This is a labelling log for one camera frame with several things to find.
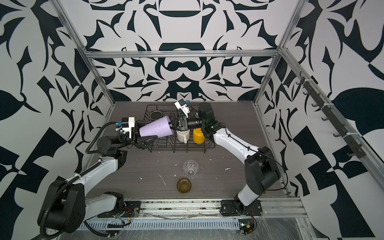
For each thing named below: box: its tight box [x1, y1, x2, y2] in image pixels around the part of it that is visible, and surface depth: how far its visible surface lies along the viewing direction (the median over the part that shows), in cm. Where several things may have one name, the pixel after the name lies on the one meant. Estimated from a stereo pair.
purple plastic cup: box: [139, 115, 174, 138], surface depth 63 cm
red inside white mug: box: [176, 129, 190, 144], surface depth 93 cm
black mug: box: [150, 110, 163, 121], surface depth 99 cm
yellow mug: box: [193, 127, 206, 145], surface depth 93 cm
